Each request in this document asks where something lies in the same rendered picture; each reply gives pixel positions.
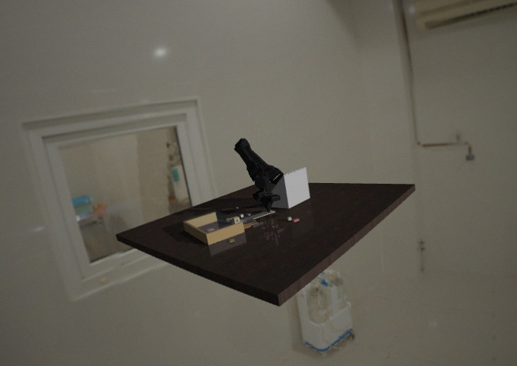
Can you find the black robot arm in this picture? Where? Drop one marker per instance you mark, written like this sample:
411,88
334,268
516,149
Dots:
260,172

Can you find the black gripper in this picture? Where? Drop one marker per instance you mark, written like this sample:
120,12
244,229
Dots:
268,201

